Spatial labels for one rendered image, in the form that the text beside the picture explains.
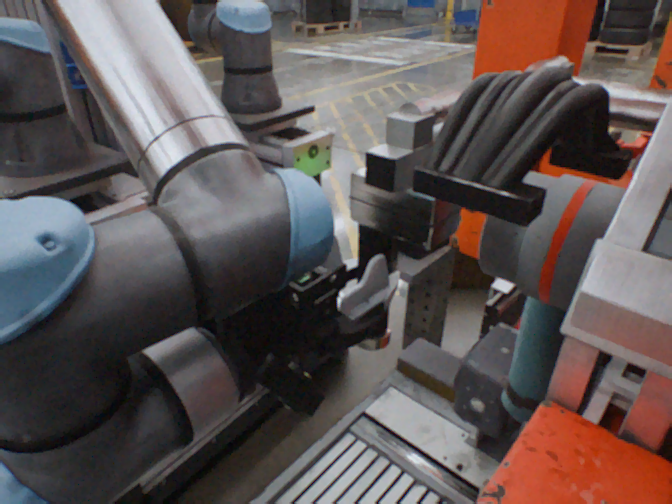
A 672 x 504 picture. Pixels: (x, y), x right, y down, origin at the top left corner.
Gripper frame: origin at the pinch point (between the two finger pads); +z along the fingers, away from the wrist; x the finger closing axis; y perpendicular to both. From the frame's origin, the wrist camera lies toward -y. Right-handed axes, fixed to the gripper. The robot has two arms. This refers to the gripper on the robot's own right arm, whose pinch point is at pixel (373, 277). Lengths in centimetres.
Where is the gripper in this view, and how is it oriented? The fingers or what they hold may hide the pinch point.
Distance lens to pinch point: 49.9
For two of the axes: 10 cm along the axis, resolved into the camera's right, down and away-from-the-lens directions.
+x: -7.5, -3.4, 5.7
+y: 0.0, -8.6, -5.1
